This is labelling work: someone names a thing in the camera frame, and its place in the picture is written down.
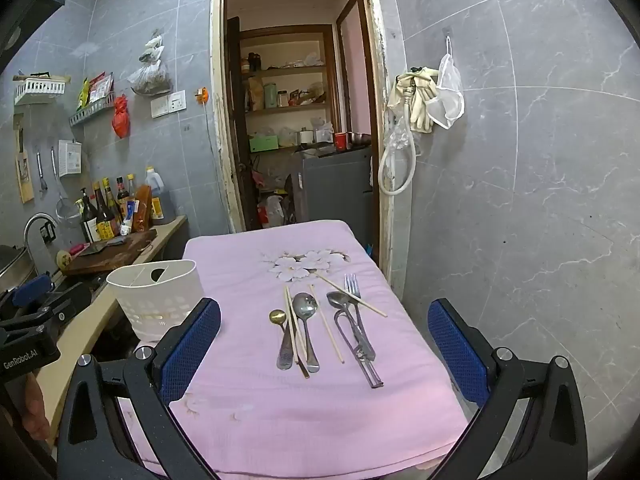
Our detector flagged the wooden wall board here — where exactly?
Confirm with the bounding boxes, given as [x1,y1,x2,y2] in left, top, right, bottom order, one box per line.
[13,114,36,204]

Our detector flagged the metal wall rack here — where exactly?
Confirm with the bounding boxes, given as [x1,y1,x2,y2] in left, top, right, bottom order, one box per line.
[69,92,116,127]

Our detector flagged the white plastic bag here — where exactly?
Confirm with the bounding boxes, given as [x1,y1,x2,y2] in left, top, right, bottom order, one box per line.
[264,194,286,229]

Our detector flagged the large steel spoon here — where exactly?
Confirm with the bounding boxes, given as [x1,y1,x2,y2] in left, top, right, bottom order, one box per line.
[292,292,321,374]

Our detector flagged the white wall socket plate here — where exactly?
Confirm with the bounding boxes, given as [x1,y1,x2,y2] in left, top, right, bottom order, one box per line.
[151,90,187,119]

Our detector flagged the person's left hand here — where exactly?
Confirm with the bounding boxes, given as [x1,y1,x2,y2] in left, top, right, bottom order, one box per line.
[24,374,52,443]

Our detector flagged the wooden shelf unit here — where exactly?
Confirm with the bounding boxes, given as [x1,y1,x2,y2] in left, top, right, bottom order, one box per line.
[238,25,342,152]

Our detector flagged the hanging mesh strainer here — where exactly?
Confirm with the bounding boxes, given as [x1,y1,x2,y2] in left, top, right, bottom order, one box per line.
[50,147,82,224]

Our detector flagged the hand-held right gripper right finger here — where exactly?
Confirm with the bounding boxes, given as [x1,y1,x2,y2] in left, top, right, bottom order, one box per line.
[427,298,589,480]

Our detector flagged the chrome faucet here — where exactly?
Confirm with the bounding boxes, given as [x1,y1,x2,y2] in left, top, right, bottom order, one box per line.
[23,212,59,274]

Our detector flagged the white hose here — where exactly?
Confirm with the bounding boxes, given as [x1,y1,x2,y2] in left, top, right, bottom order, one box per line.
[378,109,422,197]

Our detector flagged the small gold spoon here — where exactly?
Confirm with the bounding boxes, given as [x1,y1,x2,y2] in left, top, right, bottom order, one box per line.
[268,308,296,371]

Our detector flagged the white mesh bag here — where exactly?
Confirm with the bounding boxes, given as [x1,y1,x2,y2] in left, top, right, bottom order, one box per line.
[434,36,466,131]

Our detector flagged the wooden cutting board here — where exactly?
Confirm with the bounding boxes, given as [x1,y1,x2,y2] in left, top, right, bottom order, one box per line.
[62,230,158,276]

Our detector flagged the pink floral cloth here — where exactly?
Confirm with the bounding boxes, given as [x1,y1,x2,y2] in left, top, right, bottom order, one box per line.
[117,219,471,478]

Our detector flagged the white wall notepad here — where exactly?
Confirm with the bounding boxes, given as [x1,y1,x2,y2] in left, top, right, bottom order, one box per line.
[58,139,82,177]

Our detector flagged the hanging bag of dried goods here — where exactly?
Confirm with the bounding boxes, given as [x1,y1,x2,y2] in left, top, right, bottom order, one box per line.
[127,35,174,96]

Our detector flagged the grey cabinet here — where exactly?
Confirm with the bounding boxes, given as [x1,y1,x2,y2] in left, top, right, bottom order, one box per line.
[292,146,375,257]

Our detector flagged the white wall basket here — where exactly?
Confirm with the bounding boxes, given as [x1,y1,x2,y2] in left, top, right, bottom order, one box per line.
[13,76,67,107]

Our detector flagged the red plastic bag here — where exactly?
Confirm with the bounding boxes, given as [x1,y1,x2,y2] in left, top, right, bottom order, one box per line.
[112,94,130,139]

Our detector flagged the cream rubber gloves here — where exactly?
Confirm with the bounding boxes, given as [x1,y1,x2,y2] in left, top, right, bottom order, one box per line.
[387,66,441,134]

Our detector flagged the worn door frame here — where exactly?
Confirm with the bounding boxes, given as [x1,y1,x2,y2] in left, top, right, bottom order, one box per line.
[209,0,397,282]

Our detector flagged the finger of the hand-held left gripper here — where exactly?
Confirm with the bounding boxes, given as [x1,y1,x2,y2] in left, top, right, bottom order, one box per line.
[11,275,55,308]
[30,282,93,333]

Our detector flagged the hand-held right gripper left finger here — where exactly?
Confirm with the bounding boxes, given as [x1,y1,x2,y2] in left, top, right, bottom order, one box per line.
[56,297,222,480]

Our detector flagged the clear plastic bag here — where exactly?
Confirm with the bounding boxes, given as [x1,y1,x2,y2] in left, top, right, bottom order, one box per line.
[387,115,417,154]

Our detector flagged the row of sauce bottles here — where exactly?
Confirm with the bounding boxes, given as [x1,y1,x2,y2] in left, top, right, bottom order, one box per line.
[75,174,138,245]

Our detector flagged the green box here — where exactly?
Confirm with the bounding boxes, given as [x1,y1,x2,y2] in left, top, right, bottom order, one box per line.
[248,134,280,154]

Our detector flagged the colourful snack packets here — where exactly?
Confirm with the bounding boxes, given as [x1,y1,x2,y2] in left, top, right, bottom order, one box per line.
[76,72,115,111]

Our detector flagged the dark wooden door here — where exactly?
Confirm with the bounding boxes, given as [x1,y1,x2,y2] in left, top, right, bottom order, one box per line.
[227,16,262,232]

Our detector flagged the clear plastic oil jug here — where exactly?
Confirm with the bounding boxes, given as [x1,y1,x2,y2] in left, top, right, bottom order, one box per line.
[145,166,177,226]

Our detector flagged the white plastic utensil holder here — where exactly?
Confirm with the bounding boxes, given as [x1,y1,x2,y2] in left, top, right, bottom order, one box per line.
[106,259,207,343]

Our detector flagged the steel fork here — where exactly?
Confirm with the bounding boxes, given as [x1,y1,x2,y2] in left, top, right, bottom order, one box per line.
[344,273,377,361]

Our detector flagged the beige kitchen counter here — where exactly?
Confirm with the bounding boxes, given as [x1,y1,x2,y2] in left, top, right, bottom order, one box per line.
[35,215,188,443]

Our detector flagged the orange tall bottle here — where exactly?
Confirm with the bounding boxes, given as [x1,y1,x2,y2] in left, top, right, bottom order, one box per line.
[134,185,153,234]

